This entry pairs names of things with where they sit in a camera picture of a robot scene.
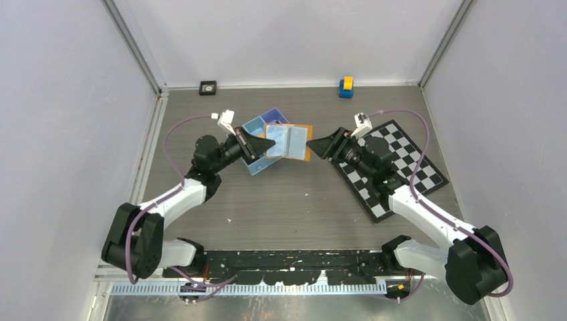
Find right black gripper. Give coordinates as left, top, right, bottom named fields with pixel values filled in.
left=307, top=126, right=375, bottom=180

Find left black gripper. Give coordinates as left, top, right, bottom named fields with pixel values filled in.
left=212, top=126, right=274, bottom=174

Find orange leather card holder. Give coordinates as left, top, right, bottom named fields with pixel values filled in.
left=264, top=123, right=313, bottom=161

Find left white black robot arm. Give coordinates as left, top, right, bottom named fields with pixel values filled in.
left=101, top=127, right=275, bottom=284

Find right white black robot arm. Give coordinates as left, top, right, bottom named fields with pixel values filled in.
left=306, top=127, right=514, bottom=305

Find blue purple three-drawer organizer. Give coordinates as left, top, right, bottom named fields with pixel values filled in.
left=239, top=108, right=292, bottom=177

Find blue yellow toy block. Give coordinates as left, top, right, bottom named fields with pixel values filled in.
left=338, top=76, right=354, bottom=99

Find small black square box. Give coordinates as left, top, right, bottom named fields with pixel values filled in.
left=199, top=80, right=217, bottom=96

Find black white checkerboard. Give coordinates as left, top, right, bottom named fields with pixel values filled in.
left=334, top=120, right=449, bottom=223

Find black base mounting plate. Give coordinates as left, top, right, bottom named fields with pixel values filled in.
left=161, top=249, right=427, bottom=287

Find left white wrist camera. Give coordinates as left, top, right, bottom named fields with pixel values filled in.
left=210, top=110, right=235, bottom=135

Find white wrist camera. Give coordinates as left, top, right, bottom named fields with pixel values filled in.
left=352, top=112, right=373, bottom=139
left=210, top=110, right=235, bottom=135

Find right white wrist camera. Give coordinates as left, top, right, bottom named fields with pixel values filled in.
left=352, top=112, right=373, bottom=139

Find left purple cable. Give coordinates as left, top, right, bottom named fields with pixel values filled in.
left=124, top=114, right=242, bottom=304

